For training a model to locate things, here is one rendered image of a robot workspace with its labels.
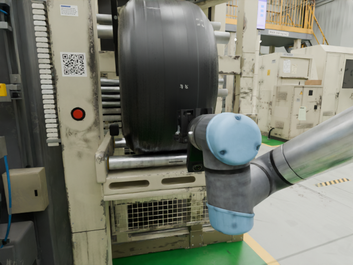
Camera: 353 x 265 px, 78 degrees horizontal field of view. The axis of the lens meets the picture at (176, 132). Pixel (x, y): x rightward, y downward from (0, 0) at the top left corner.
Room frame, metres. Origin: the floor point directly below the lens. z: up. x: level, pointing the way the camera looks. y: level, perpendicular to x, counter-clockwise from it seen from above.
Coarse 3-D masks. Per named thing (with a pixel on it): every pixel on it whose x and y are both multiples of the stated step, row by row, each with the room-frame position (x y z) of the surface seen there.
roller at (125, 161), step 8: (168, 152) 0.74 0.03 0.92; (176, 152) 0.74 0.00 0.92; (184, 152) 0.74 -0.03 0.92; (112, 160) 0.68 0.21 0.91; (120, 160) 0.68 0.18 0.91; (128, 160) 0.69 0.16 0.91; (136, 160) 0.69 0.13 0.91; (144, 160) 0.70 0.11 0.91; (152, 160) 0.70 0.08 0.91; (160, 160) 0.71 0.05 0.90; (168, 160) 0.71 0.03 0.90; (176, 160) 0.72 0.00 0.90; (184, 160) 0.72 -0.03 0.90; (112, 168) 0.68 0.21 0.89; (120, 168) 0.69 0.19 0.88
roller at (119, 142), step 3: (117, 138) 0.97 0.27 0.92; (120, 138) 0.97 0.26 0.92; (123, 138) 0.97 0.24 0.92; (114, 141) 0.96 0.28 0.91; (117, 141) 0.95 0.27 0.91; (120, 141) 0.95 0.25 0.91; (123, 141) 0.96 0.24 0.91; (114, 144) 0.95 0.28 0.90; (117, 144) 0.95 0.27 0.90; (120, 144) 0.95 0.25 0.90; (123, 144) 0.96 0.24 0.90; (114, 147) 0.95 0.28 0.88; (117, 147) 0.96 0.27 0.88; (120, 147) 0.96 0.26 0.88; (123, 147) 0.96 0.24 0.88; (126, 147) 0.97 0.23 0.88
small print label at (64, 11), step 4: (60, 8) 0.72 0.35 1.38; (64, 8) 0.73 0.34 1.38; (68, 8) 0.73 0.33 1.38; (72, 8) 0.73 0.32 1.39; (76, 8) 0.73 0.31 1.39; (60, 12) 0.72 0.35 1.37; (64, 12) 0.73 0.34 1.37; (68, 12) 0.73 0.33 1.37; (72, 12) 0.73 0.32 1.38; (76, 12) 0.73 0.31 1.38
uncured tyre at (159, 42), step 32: (160, 0) 0.73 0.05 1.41; (128, 32) 0.62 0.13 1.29; (160, 32) 0.62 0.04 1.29; (192, 32) 0.64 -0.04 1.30; (128, 64) 0.60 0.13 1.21; (160, 64) 0.59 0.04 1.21; (192, 64) 0.61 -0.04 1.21; (128, 96) 0.60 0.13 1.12; (160, 96) 0.59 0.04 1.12; (192, 96) 0.61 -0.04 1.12; (128, 128) 0.64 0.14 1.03; (160, 128) 0.63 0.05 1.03
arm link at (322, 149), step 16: (352, 112) 0.31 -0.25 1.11; (320, 128) 0.34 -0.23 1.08; (336, 128) 0.32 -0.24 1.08; (352, 128) 0.30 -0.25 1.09; (288, 144) 0.37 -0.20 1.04; (304, 144) 0.35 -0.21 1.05; (320, 144) 0.33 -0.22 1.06; (336, 144) 0.31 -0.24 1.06; (352, 144) 0.30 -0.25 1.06; (256, 160) 0.41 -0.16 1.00; (272, 160) 0.38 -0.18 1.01; (288, 160) 0.36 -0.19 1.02; (304, 160) 0.34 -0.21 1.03; (320, 160) 0.33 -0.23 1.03; (336, 160) 0.31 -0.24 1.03; (352, 160) 0.31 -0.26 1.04; (272, 176) 0.38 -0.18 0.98; (288, 176) 0.36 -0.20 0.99; (304, 176) 0.35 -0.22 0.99; (272, 192) 0.37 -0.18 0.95
